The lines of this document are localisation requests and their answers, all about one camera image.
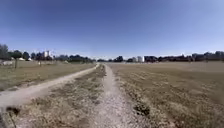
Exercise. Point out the pale gravel path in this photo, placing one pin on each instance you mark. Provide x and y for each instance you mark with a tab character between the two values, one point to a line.
112	107

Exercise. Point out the row of dark trees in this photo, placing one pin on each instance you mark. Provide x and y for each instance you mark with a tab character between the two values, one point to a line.
76	59

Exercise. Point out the pale dirt track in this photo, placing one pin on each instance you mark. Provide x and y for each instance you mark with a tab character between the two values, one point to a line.
33	90

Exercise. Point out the wide dry grass field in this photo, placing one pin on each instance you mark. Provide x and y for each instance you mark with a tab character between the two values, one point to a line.
180	90

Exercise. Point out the dark long building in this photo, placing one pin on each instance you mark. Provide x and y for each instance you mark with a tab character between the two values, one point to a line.
150	59

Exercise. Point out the dry grass strip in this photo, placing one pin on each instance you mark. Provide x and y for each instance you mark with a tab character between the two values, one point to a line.
73	100

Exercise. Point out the row of trees and buildings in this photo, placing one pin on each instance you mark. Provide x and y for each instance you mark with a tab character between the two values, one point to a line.
203	56

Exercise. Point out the tall white building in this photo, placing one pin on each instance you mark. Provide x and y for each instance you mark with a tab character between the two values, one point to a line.
46	54

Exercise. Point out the white block building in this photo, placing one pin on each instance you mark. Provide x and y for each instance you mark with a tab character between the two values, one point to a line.
140	59

